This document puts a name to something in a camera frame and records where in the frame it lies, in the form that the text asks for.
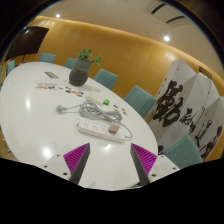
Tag white folding screen with calligraphy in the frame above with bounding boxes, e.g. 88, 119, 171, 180
146, 59, 224, 163

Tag recessed ceiling lights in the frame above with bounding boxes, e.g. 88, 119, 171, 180
54, 13, 171, 43

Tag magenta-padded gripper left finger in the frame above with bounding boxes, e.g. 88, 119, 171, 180
41, 142, 92, 186

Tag potted plant in dark vase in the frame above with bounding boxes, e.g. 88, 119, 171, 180
68, 48, 103, 87

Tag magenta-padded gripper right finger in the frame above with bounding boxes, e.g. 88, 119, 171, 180
129, 142, 182, 187

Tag small white socket block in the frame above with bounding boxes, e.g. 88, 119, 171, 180
83, 93, 107, 106

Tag small colourful stickers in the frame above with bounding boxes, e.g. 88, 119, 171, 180
35, 82, 84, 98
112, 104, 130, 117

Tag teal upholstered chair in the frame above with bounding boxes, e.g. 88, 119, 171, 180
64, 57, 78, 70
161, 133, 204, 170
38, 52, 57, 64
123, 84, 158, 118
93, 68, 120, 91
5, 59, 17, 76

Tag ceiling air conditioner vent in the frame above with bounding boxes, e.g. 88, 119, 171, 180
143, 0, 193, 28

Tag grey coiled power cable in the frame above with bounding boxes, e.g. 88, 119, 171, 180
55, 99, 134, 142

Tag white power strip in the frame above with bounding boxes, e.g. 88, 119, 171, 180
75, 118, 125, 144

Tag dark flat rectangular card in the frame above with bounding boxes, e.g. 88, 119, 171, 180
44, 71, 60, 80

